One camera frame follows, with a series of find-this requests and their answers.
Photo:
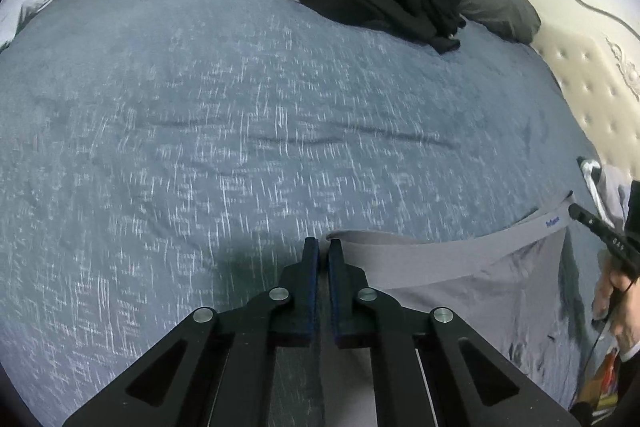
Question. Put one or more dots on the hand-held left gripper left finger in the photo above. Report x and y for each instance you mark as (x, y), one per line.
(311, 297)

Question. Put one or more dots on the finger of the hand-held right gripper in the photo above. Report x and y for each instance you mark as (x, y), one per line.
(585, 217)

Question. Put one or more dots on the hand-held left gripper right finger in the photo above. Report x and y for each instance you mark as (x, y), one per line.
(334, 297)

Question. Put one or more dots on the grey underwear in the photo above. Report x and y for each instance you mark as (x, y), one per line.
(500, 297)

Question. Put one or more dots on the person's right hand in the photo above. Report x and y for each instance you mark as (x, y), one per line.
(612, 294)

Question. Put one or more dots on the grey folded garment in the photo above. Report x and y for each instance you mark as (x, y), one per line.
(615, 197)

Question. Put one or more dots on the black and white garment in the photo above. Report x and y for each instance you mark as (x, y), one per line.
(590, 177)

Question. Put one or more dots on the cream tufted headboard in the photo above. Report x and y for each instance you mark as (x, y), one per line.
(590, 77)

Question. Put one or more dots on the blue patterned bedspread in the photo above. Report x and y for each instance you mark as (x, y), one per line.
(200, 132)

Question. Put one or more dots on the light grey bed sheet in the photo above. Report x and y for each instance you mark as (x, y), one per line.
(25, 2)

